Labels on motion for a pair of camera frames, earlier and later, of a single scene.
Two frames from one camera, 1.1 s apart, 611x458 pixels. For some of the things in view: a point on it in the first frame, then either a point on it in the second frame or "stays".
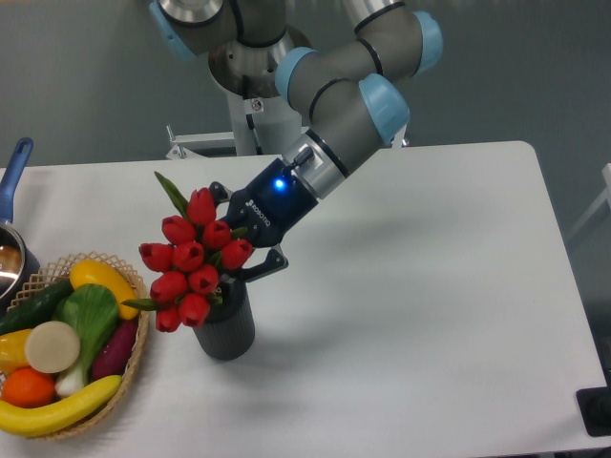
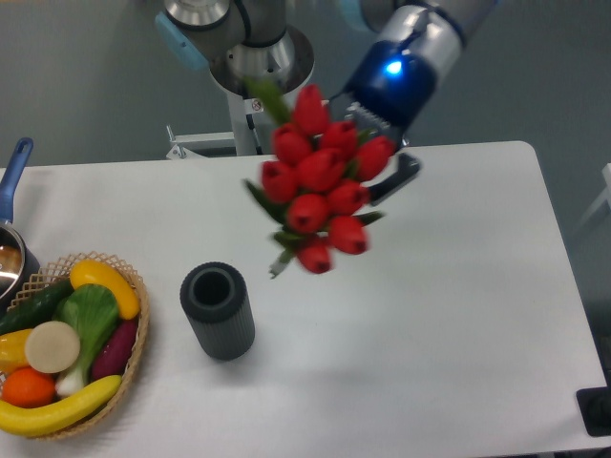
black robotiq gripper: (263, 210) → (393, 88)
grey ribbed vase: (229, 327) stays
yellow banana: (20, 420) stays
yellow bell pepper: (85, 272) stays
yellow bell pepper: (12, 351) stays
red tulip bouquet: (189, 266) → (317, 180)
